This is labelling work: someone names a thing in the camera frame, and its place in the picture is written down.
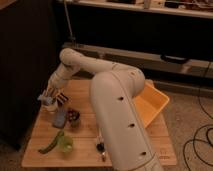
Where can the metal pole stand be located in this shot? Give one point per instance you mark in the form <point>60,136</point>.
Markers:
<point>72,37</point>

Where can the green bean pod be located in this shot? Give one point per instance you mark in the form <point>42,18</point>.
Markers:
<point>52,144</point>

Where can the low wooden shelf rail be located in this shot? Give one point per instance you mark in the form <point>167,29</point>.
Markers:
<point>165,63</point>

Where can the white paper cup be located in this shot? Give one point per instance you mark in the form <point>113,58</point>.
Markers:
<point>50,107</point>

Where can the orange plastic bin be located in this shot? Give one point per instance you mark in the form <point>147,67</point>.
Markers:
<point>149,103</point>

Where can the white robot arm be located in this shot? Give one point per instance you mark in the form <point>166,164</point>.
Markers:
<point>112,89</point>

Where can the dark patterned cup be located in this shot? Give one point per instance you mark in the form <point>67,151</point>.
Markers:
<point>73,117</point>

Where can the green plastic cup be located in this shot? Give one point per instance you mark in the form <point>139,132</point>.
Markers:
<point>65,144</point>

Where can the blue grey towel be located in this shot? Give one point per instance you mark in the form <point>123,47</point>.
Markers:
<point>46,100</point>

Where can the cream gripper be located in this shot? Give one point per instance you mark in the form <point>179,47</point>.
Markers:
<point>51,91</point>

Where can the striped brown chocolate block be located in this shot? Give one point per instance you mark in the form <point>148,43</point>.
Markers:
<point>62,98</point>

